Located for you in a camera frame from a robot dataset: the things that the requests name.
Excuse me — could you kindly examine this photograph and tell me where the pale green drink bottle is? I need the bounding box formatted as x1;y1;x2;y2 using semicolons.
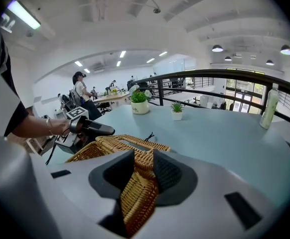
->
259;83;280;130

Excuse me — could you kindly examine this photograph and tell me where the group of rectangular light panels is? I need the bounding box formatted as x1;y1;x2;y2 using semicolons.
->
74;50;168;74

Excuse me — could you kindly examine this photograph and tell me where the long light wooden desk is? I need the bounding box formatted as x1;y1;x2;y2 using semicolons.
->
92;91;133;109

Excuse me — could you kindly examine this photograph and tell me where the large glass window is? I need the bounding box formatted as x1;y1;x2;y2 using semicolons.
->
225;68;267;114

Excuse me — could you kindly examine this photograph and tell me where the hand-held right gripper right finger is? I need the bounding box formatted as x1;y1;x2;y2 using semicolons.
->
135;149;283;239

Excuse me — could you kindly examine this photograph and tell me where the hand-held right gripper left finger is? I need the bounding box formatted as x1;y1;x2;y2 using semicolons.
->
47;150;135;239

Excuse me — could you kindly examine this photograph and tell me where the large potted plant white pot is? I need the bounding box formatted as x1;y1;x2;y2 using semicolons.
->
129;84;152;116

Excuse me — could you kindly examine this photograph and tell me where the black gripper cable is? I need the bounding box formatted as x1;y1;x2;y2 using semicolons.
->
45;127;70;165

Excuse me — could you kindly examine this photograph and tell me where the group of black pendant lamps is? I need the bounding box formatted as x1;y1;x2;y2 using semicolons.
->
211;44;290;66

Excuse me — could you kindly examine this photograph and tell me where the small potted plant white pot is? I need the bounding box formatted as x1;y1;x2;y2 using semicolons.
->
169;101;185;121

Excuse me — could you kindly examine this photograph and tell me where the light blue table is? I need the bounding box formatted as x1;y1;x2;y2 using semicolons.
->
132;69;290;164

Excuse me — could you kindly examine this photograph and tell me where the person's left forearm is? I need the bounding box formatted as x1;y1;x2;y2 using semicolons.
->
11;115;53;138

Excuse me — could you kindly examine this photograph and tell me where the woven wicker basket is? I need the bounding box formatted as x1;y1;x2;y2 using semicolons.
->
65;132;172;238

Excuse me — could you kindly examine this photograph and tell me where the long white tube light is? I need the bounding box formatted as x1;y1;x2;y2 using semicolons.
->
7;0;41;30

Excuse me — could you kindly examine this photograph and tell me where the person's left hand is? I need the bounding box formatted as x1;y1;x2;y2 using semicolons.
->
52;119;71;136

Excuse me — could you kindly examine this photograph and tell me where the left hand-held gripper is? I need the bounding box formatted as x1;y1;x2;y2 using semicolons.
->
55;107;116;155

